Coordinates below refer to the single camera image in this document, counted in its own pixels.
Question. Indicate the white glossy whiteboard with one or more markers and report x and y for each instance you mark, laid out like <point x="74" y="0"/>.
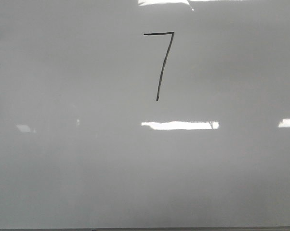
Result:
<point x="144" y="113"/>

